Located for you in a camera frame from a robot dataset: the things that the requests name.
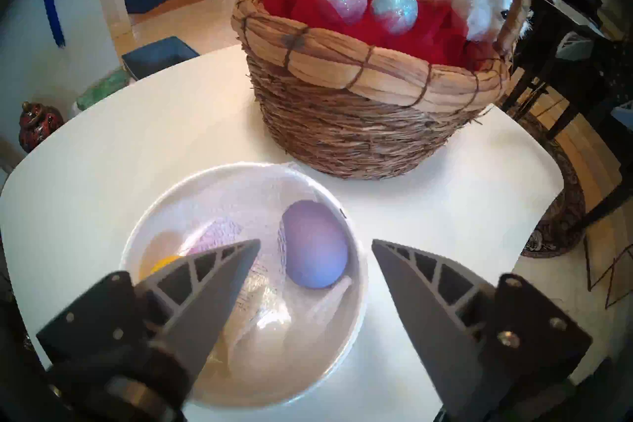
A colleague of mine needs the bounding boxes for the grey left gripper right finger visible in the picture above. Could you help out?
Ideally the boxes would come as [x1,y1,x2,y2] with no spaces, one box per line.
[371,239,594,415]

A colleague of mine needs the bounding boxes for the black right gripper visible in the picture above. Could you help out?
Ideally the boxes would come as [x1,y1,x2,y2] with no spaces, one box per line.
[556,30,633,130]

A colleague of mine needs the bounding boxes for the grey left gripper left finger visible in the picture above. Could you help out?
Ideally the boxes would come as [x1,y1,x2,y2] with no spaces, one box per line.
[36,239,262,387]

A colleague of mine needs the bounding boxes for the blue glitter easter egg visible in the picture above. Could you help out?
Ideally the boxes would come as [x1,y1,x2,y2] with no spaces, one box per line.
[371,0,419,35]

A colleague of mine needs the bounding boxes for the yellow easter egg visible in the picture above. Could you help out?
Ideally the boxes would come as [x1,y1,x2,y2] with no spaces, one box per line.
[148,255,181,273]

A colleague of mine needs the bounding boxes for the matte purple easter egg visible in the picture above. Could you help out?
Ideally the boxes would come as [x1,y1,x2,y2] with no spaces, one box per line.
[279,200,350,289]

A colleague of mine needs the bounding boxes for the black grand piano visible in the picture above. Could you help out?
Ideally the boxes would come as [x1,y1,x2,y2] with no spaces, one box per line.
[509,0,633,229]

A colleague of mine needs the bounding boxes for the white bowl with black base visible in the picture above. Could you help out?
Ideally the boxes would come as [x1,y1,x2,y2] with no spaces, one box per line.
[120,162,369,408]

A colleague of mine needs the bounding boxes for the round oriental rug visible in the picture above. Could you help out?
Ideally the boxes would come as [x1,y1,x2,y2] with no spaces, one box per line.
[499,112,587,258]

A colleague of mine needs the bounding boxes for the green jade stone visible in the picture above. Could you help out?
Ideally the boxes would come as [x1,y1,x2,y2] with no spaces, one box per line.
[76,69,132,111]

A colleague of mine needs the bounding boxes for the red cloisonne ginger jar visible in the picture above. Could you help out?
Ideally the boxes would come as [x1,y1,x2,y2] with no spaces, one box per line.
[19,101,65,153]

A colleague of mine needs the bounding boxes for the blue storage box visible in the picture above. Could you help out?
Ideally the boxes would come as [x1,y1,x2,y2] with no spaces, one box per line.
[121,35,201,80]

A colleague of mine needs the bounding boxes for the wicker basket with handle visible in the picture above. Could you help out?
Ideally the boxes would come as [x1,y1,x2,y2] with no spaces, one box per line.
[231,0,536,180]

